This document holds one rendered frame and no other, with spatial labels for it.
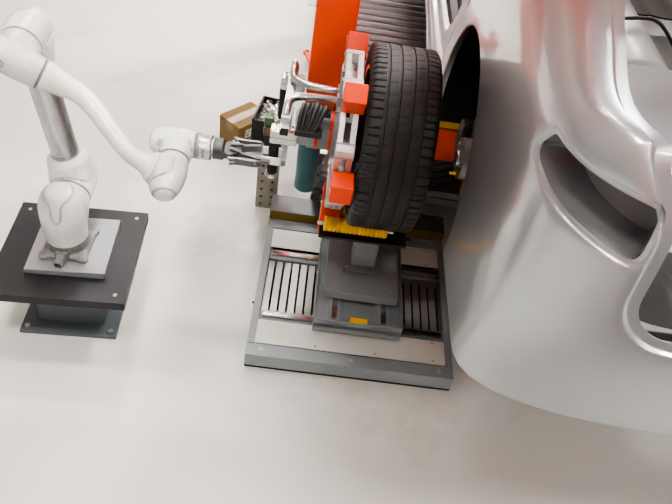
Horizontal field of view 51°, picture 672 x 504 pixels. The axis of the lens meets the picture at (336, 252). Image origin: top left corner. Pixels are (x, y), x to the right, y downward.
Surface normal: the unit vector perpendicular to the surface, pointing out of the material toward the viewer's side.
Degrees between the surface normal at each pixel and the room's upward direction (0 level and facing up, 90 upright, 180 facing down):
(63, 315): 90
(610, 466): 0
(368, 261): 90
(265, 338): 0
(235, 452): 0
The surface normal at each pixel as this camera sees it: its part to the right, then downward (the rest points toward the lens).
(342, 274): 0.13, -0.71
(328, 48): -0.05, 0.69
